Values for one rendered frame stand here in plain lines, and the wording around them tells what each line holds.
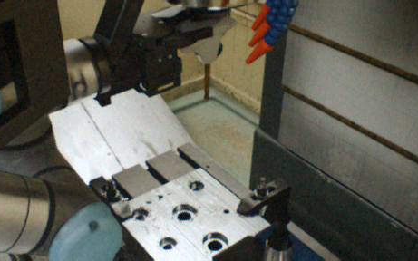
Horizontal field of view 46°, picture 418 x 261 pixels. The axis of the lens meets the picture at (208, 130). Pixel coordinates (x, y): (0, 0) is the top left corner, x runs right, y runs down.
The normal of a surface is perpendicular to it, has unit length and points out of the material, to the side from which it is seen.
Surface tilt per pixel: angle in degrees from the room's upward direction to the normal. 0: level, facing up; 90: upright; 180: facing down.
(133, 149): 24
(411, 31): 92
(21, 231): 86
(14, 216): 71
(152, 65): 90
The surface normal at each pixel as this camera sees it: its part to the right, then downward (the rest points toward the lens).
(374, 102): -0.78, 0.33
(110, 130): 0.27, -0.58
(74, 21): 0.62, 0.44
